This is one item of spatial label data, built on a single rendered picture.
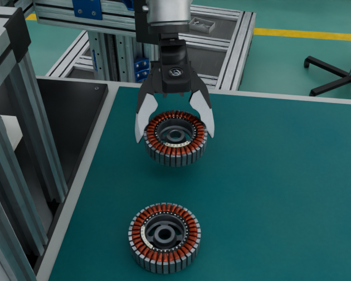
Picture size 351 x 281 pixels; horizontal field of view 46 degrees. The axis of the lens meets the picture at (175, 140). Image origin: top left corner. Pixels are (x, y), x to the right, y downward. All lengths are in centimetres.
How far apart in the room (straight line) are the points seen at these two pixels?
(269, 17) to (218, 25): 65
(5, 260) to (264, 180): 46
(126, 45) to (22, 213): 98
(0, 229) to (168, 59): 35
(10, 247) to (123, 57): 104
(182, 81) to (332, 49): 208
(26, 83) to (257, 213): 42
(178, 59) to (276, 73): 172
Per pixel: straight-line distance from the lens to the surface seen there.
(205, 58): 206
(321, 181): 81
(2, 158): 53
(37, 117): 60
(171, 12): 71
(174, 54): 69
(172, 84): 64
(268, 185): 78
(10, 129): 88
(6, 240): 55
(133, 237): 66
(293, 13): 300
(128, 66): 153
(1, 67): 48
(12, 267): 56
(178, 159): 71
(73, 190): 78
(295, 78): 236
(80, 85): 97
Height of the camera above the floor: 134
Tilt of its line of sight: 44 degrees down
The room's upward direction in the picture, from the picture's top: straight up
